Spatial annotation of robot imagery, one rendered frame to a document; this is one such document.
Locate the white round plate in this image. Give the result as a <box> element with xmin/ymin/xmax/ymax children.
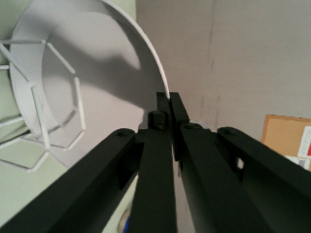
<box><xmin>9</xmin><ymin>0</ymin><xmax>170</xmax><ymax>170</ymax></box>

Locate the blue mug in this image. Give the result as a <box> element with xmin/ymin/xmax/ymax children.
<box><xmin>117</xmin><ymin>208</ymin><xmax>131</xmax><ymax>233</ymax></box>

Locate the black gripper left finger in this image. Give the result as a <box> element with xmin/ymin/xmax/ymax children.
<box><xmin>0</xmin><ymin>92</ymin><xmax>178</xmax><ymax>233</ymax></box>

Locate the silver wire dish rack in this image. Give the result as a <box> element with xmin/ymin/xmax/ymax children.
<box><xmin>0</xmin><ymin>40</ymin><xmax>86</xmax><ymax>173</ymax></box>

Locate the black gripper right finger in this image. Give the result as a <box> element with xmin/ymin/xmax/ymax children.
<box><xmin>169</xmin><ymin>92</ymin><xmax>311</xmax><ymax>233</ymax></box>

